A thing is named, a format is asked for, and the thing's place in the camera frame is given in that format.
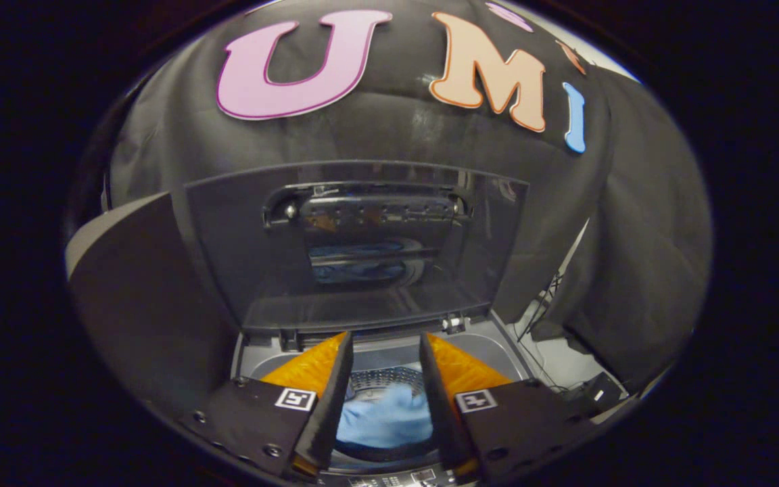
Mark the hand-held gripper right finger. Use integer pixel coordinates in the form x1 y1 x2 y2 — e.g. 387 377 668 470
419 331 598 483

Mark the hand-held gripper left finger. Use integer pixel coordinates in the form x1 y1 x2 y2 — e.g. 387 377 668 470
180 331 355 478

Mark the light blue garment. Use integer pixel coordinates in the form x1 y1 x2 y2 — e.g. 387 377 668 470
335 382 435 449

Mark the black floor box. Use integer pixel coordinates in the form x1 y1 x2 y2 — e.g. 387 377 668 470
564 371 628 425

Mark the black backdrop cloth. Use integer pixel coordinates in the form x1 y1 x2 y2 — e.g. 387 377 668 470
102 0 713 394

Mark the black cables and stand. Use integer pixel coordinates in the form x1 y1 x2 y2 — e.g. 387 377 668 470
513 271 569 394

